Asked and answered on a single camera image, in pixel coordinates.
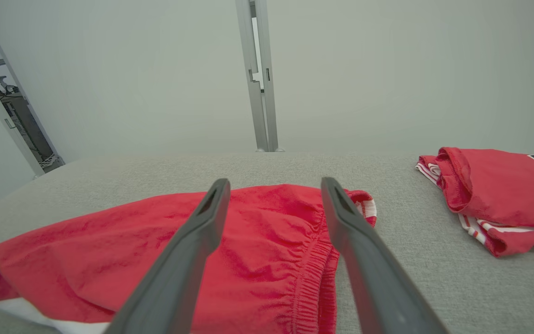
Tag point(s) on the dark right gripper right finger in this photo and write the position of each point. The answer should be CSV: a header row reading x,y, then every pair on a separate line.
x,y
378,287

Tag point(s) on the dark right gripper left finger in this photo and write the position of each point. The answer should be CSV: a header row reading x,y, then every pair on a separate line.
x,y
179,278

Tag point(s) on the red white shorts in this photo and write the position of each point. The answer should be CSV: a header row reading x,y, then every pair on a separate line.
x,y
271,250

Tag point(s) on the red white jersey shirt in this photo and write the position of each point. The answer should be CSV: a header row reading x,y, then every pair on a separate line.
x,y
503,195

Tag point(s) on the dark equipment cart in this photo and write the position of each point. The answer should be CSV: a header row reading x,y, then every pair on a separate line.
x,y
28,125

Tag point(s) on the grey partition joint post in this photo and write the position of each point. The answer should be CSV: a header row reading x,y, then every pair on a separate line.
x,y
260,93

